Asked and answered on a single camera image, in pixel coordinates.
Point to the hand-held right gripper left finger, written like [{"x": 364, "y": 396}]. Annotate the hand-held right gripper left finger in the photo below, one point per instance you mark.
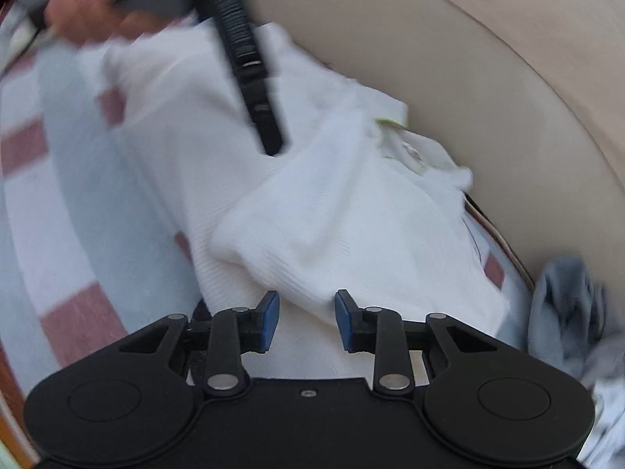
[{"x": 269, "y": 320}]

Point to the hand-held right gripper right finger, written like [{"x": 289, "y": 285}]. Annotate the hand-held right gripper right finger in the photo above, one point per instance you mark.
[{"x": 344, "y": 322}]

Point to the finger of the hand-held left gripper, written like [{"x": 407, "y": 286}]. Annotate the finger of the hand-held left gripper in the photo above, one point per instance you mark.
[{"x": 254, "y": 97}]

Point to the cream top with green monster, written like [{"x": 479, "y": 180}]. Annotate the cream top with green monster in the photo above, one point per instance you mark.
[{"x": 317, "y": 215}]

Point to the person's left hand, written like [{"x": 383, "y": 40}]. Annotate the person's left hand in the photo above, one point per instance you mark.
[{"x": 83, "y": 10}]

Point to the checkered printed rug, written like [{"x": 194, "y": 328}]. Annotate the checkered printed rug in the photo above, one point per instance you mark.
[{"x": 73, "y": 180}]

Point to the beige sofa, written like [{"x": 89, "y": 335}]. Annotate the beige sofa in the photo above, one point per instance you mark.
[{"x": 464, "y": 58}]

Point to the grey garment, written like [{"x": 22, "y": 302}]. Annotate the grey garment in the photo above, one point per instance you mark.
[{"x": 561, "y": 312}]

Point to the pale blue garment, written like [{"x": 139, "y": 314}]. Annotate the pale blue garment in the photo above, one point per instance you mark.
[{"x": 605, "y": 425}]

